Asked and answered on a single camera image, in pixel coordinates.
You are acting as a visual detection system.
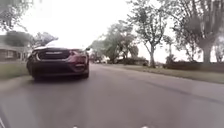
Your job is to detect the distant low house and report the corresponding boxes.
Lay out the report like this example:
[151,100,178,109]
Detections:
[115,57,150,66]

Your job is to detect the group of trees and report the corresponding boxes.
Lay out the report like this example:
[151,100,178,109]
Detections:
[89,20,140,65]

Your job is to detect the grey asphalt road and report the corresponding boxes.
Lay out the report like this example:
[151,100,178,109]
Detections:
[0,63,224,128]

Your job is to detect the tree with pale trunk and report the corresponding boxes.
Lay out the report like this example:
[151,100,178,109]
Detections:
[128,0,169,69]

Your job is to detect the dark red car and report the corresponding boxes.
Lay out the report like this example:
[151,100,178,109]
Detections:
[25,41,91,82]

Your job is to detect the small thin tree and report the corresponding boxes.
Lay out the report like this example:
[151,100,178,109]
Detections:
[162,34,178,65]

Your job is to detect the grass verge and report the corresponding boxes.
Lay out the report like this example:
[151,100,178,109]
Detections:
[103,63,224,85]

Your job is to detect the low dark hedge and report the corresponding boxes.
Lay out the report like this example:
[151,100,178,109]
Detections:
[163,60,224,74]

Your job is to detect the large dark tree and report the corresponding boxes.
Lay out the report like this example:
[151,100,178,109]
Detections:
[166,0,224,65]

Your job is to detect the trees behind house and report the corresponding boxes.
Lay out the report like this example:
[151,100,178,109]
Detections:
[3,30,59,48]

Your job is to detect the grass strip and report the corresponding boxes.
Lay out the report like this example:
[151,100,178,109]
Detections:
[0,62,31,81]

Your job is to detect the overhanging leafy tree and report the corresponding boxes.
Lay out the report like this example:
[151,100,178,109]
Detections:
[0,0,34,33]

